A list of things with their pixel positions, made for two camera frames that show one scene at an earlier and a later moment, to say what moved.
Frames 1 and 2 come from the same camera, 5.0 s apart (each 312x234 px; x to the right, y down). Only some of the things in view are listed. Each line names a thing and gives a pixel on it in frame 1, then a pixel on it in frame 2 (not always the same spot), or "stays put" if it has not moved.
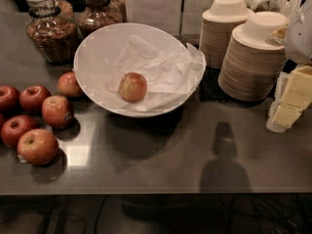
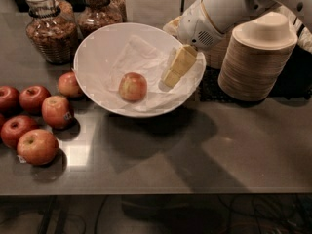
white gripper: (301, 38) → (197, 26)
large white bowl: (136, 70) stays put
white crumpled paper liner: (172, 75) stays put
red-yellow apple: (133, 87) stays put
